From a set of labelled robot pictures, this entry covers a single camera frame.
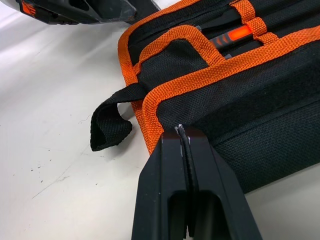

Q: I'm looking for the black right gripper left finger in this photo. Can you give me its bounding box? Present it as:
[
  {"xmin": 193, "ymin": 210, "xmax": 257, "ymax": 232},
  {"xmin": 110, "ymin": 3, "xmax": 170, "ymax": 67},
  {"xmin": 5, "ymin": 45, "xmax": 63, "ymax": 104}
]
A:
[{"xmin": 131, "ymin": 126, "xmax": 188, "ymax": 240}]

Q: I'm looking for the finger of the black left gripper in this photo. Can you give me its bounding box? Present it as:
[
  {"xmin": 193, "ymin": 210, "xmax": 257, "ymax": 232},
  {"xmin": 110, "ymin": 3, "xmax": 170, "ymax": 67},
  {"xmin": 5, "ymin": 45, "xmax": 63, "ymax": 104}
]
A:
[{"xmin": 83, "ymin": 0, "xmax": 138, "ymax": 26}]

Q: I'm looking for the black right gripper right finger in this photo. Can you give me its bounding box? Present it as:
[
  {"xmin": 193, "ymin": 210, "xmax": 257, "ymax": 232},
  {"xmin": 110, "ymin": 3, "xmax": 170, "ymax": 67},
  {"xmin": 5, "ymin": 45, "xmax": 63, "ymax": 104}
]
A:
[{"xmin": 177, "ymin": 123, "xmax": 263, "ymax": 240}]

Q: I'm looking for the black orange-trimmed tool roll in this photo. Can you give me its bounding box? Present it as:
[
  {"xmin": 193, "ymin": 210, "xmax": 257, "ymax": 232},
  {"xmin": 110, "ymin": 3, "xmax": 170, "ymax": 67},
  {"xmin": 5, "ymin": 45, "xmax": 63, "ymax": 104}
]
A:
[{"xmin": 89, "ymin": 0, "xmax": 320, "ymax": 195}]

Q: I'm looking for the orange handled screwdriver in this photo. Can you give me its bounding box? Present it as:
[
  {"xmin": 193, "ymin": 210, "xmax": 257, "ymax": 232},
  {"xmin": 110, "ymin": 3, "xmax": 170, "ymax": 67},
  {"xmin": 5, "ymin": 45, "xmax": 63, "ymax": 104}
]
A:
[{"xmin": 208, "ymin": 24, "xmax": 254, "ymax": 50}]

